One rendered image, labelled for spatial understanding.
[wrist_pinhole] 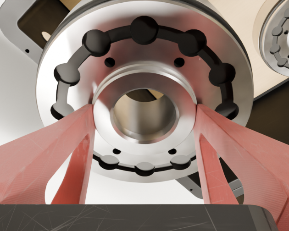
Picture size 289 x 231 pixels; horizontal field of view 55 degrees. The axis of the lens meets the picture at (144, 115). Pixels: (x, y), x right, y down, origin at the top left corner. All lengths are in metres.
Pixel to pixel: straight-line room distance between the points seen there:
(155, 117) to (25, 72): 0.41
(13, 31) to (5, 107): 0.37
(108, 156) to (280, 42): 0.24
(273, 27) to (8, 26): 0.25
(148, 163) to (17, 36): 0.15
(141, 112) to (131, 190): 0.57
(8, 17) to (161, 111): 0.14
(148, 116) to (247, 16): 0.22
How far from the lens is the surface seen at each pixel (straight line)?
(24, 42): 0.25
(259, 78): 0.39
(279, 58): 0.35
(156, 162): 0.15
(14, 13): 0.24
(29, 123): 0.61
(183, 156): 0.16
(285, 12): 0.33
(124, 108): 0.15
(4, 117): 0.62
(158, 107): 0.16
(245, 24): 0.35
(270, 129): 0.37
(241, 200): 0.48
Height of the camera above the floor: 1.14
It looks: 53 degrees down
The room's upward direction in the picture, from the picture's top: 179 degrees clockwise
